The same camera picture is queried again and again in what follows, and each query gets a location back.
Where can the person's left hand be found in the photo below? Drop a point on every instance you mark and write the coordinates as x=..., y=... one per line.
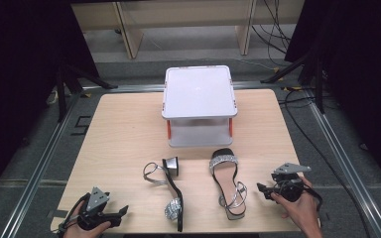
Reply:
x=76, y=231

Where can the person's right hand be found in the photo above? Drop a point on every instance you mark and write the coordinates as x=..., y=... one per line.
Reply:
x=306, y=211

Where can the white two-tier shoe rack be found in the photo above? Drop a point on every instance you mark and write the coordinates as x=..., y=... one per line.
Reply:
x=198, y=92

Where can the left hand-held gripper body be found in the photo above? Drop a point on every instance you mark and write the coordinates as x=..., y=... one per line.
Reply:
x=97, y=200

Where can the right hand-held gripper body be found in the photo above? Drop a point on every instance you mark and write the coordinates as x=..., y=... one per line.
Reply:
x=291, y=188

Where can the yellow floor tape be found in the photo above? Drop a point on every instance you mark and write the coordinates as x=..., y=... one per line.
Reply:
x=292, y=88

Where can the dark curtain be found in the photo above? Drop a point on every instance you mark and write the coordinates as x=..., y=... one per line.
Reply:
x=360, y=72
x=20, y=82

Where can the black metal stand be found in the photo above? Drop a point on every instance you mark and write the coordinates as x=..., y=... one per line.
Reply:
x=66, y=86
x=312, y=71

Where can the black silver heeled sandal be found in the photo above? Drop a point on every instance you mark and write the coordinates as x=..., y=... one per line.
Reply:
x=175, y=188
x=226, y=178

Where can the aluminium floor rail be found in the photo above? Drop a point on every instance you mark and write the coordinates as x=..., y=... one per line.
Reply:
x=36, y=172
x=350, y=172

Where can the beige wooden desk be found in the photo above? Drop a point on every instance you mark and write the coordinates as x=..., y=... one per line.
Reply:
x=185, y=11

